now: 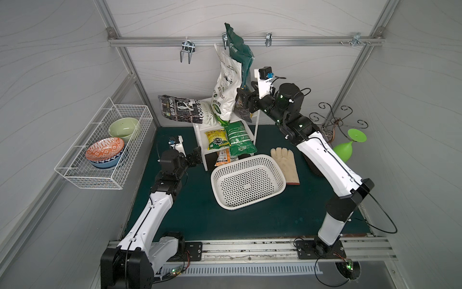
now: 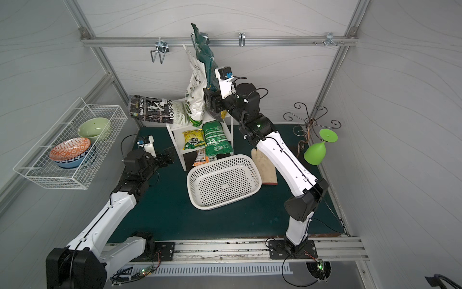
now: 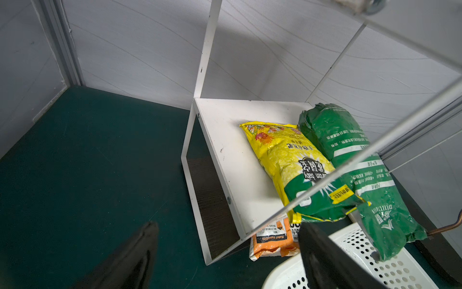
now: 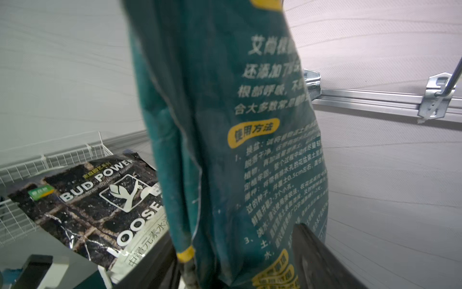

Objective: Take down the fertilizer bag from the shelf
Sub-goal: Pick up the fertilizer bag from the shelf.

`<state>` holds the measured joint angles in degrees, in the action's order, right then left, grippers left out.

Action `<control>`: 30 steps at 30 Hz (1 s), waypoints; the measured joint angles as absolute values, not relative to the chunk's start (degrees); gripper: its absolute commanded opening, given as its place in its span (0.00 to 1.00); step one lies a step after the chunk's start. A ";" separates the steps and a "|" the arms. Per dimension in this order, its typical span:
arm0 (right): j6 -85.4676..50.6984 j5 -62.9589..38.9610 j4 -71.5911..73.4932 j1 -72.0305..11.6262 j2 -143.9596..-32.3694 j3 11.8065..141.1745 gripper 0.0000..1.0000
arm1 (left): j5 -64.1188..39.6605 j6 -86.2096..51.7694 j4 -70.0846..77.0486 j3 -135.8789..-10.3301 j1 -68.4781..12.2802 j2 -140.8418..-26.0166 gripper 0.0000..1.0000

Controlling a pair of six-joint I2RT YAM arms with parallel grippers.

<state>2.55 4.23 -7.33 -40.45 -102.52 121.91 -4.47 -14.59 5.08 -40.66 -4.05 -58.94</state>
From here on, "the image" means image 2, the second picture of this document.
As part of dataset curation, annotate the green plastic goblet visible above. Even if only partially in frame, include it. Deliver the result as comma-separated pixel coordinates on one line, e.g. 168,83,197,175
304,128,338,166

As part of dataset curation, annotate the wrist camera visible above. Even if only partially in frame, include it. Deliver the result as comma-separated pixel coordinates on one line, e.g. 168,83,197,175
137,135,156,158
215,66,235,99

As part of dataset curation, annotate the black object bottom right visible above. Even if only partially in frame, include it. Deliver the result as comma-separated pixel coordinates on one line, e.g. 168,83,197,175
425,274,462,289

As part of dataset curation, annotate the white wire wall basket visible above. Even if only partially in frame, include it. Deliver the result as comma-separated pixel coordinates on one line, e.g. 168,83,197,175
13,98,128,190

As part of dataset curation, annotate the black white soil bag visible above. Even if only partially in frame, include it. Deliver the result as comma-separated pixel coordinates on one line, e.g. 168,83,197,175
129,95,188,125

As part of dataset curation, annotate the dark green table mat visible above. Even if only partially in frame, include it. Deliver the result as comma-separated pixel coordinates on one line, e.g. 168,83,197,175
106,123,347,243

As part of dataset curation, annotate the bronze curly wire stand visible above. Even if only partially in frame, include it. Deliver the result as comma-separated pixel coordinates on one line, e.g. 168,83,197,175
283,102,342,157

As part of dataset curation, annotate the white perforated plastic basket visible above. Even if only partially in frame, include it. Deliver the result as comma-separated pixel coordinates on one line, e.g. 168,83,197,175
186,154,262,211

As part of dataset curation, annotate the yellow green seed bag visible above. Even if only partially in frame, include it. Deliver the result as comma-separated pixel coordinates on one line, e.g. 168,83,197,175
183,129,206,150

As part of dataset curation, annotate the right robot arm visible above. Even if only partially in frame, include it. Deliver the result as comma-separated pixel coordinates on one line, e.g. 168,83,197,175
203,83,328,247

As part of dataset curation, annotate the white green fertilizer bag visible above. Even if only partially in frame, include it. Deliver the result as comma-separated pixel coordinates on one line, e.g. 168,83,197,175
183,44,208,127

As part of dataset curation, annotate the aluminium top rail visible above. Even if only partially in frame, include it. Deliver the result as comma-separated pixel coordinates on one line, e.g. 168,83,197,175
81,35,359,48

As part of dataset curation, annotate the orange white small bag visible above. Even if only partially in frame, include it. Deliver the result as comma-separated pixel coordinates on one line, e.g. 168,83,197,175
192,149,209,167

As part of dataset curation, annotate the light green bowl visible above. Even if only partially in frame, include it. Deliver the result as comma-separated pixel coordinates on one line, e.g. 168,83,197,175
77,118,112,143

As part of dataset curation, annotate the green white-striped fertilizer bag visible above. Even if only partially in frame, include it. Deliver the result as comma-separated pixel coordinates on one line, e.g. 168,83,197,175
202,121,233,157

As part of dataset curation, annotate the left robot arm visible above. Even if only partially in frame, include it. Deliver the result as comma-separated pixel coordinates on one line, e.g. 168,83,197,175
46,147,174,289

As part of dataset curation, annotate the dark green fertilizer bag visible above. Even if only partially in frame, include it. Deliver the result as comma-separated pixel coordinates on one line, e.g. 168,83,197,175
191,23,219,91

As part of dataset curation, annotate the white two-tier shelf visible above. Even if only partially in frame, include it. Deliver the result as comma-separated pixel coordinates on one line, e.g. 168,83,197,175
166,114,235,172

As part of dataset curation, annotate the blue bowl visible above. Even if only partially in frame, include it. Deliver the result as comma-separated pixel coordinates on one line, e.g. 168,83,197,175
55,151,95,169

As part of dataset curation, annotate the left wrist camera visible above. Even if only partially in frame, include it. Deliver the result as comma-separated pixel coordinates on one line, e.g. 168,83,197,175
137,135,156,158

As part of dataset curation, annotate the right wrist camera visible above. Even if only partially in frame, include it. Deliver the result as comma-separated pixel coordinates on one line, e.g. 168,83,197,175
215,66,235,99

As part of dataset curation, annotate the orange patterned bowl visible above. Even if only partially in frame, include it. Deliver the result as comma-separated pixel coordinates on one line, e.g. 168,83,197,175
49,137,91,161

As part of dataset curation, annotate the beige work glove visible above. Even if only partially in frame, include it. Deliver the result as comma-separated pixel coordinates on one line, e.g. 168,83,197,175
251,149,278,185

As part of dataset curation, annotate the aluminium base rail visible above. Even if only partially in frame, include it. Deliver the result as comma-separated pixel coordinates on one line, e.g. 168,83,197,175
104,236,369,264

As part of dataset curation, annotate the white slotted cable duct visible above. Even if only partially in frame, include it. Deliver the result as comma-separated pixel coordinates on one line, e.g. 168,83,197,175
108,263,294,278

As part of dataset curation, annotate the metal double hook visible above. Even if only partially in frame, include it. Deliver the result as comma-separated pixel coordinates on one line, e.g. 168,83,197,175
150,38,170,65

